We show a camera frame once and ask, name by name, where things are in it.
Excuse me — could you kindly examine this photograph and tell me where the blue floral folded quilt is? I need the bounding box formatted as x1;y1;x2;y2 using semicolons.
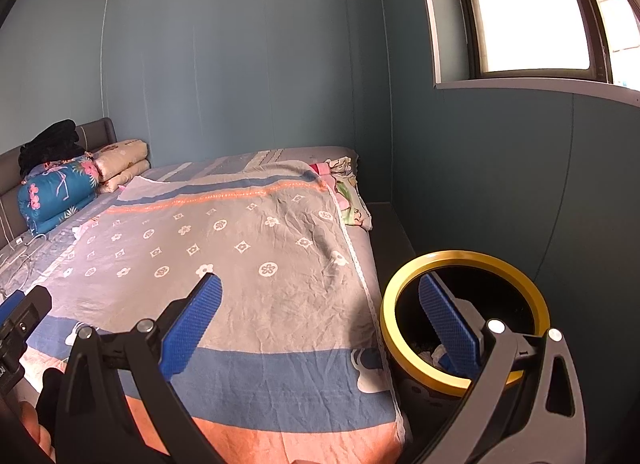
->
17;153;101;237

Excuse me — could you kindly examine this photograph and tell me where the bed with patterned sheet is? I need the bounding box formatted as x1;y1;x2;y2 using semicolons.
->
0;145;411;464

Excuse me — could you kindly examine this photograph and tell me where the person's left hand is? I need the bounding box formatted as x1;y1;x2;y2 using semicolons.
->
20;401;56;457

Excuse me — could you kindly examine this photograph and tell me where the white coiled charging cable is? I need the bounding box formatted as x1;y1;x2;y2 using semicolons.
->
0;231;51;285

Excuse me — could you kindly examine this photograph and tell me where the grey bed headboard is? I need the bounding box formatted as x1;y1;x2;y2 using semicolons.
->
0;116;118;245

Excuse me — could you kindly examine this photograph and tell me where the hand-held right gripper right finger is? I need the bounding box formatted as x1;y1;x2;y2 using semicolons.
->
417;275;586;464

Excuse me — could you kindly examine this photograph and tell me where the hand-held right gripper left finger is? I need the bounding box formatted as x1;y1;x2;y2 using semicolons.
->
56;273;223;464

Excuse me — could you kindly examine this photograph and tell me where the black bin with yellow rim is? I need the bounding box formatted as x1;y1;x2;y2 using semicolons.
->
379;250;551;464

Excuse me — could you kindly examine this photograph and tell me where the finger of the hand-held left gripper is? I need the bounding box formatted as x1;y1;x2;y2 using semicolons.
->
0;290;27;327
10;286;53;345

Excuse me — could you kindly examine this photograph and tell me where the pink green floral cloth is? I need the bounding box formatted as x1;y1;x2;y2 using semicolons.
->
309;156;373;231

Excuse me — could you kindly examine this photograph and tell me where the black clothing pile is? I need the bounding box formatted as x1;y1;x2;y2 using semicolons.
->
18;119;87;177

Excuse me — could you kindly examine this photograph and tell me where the window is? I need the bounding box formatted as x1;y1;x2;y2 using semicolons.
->
412;0;640;107

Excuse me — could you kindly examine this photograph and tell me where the beige folded quilt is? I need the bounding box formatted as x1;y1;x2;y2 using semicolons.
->
92;139;151;195

